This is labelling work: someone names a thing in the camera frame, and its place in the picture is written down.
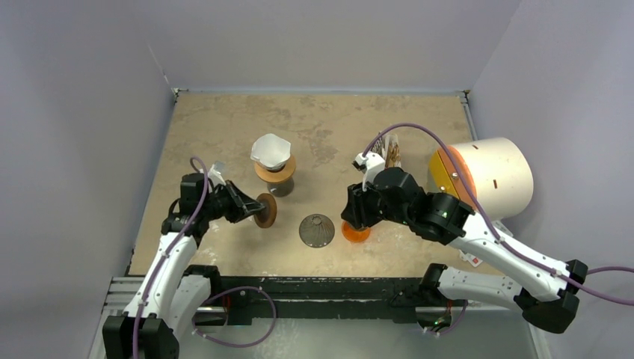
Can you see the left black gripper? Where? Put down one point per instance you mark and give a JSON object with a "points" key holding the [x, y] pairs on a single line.
{"points": [[250, 205]]}

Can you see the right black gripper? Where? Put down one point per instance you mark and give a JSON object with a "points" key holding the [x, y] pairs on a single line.
{"points": [[356, 209]]}

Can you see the brown wooden round coaster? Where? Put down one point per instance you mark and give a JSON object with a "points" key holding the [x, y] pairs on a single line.
{"points": [[266, 217]]}

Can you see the amber glass carafe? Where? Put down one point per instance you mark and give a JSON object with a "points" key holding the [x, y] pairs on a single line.
{"points": [[354, 235]]}

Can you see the wooden ring dripper stand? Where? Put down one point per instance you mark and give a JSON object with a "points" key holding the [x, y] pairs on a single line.
{"points": [[280, 182]]}

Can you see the white paper coffee filter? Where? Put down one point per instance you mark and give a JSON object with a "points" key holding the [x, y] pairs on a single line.
{"points": [[271, 152]]}

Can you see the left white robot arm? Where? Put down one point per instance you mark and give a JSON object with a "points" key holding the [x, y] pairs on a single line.
{"points": [[168, 267]]}

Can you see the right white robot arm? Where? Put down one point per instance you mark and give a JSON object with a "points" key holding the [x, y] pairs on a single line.
{"points": [[533, 284]]}

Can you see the orange filter paper box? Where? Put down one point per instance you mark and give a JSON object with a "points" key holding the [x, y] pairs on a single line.
{"points": [[388, 148]]}

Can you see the dark ribbed glass cone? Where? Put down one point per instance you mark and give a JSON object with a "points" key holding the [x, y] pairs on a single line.
{"points": [[316, 230]]}

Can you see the white cylinder drum orange lid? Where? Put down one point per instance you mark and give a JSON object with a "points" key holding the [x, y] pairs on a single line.
{"points": [[494, 169]]}

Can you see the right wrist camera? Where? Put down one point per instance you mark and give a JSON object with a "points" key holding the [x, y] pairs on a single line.
{"points": [[370, 164]]}

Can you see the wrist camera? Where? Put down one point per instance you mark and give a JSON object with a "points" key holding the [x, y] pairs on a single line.
{"points": [[370, 164], [215, 173]]}

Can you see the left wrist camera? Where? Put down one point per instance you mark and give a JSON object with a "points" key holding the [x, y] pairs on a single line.
{"points": [[215, 173]]}

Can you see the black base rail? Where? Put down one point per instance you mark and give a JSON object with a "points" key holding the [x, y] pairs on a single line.
{"points": [[402, 300]]}

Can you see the aluminium frame rail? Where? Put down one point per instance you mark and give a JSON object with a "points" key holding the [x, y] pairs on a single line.
{"points": [[208, 316]]}

